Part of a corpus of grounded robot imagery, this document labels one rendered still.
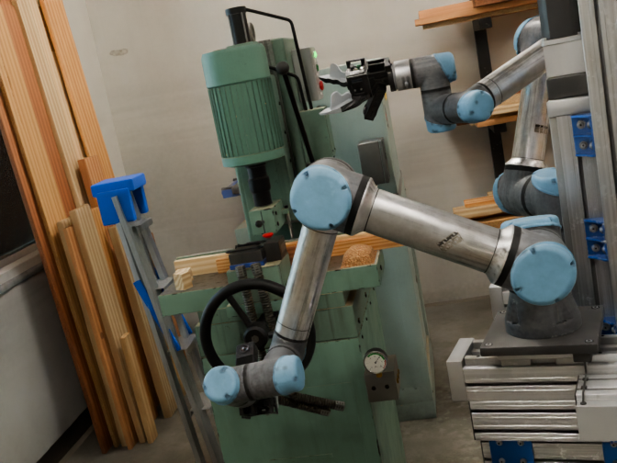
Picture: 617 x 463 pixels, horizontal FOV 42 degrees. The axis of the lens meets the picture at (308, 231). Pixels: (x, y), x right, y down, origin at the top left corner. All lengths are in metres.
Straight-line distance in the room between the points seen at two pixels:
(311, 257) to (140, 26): 3.18
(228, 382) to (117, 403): 1.95
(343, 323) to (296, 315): 0.45
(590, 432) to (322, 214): 0.63
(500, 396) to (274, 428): 0.77
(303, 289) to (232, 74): 0.70
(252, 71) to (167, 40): 2.51
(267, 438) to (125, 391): 1.38
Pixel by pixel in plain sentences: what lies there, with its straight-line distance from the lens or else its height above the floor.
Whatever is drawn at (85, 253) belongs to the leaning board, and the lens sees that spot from 3.44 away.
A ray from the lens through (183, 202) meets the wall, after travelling 4.70.
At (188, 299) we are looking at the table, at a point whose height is 0.88.
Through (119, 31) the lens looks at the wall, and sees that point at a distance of 4.73.
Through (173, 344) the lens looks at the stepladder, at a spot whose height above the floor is 0.54.
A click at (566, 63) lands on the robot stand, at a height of 1.32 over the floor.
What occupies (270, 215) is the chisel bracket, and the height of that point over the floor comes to 1.05.
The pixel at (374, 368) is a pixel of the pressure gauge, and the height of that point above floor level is 0.64.
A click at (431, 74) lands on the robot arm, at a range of 2.05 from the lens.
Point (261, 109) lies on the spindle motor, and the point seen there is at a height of 1.33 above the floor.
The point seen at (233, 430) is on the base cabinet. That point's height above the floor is 0.49.
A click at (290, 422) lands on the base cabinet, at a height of 0.50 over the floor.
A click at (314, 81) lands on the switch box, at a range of 2.47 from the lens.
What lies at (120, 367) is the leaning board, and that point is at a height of 0.36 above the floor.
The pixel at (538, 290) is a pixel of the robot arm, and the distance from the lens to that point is 1.49.
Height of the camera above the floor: 1.41
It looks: 11 degrees down
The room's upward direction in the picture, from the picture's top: 11 degrees counter-clockwise
